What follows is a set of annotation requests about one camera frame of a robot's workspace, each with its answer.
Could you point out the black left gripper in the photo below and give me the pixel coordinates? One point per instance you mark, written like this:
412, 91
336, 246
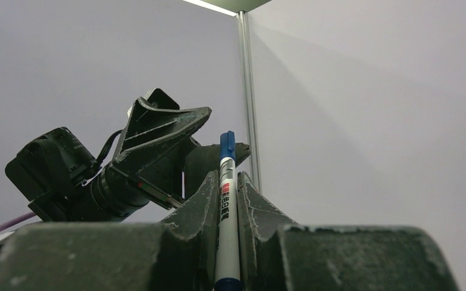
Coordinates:
142, 163

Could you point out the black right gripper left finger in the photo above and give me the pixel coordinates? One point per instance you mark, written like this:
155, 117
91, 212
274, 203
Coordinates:
177, 253

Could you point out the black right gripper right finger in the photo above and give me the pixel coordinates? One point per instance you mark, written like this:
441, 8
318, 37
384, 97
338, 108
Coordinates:
279, 254

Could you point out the blue marker cap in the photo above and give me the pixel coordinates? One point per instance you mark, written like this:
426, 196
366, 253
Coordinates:
227, 148

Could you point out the blue white marker pen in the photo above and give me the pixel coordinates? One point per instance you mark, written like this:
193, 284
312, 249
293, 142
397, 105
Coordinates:
227, 259

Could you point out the aluminium frame rail left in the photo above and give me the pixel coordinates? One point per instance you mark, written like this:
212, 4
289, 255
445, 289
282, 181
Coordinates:
248, 93

